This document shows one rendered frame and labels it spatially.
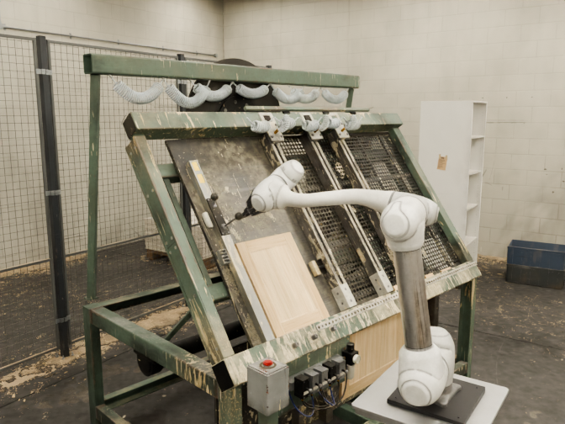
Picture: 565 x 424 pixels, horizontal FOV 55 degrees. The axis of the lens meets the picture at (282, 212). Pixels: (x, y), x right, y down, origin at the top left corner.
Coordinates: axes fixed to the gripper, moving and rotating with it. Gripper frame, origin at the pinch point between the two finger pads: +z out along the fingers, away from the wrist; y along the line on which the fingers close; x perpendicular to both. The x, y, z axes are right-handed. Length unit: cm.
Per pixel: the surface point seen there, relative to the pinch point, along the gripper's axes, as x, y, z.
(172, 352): 31, -42, 53
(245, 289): 8.4, -31.8, 12.7
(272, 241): -22.1, -11.7, 15.0
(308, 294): -29, -43, 15
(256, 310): 6.8, -42.3, 12.7
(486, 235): -536, -21, 171
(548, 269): -451, -92, 85
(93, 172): 31, 65, 64
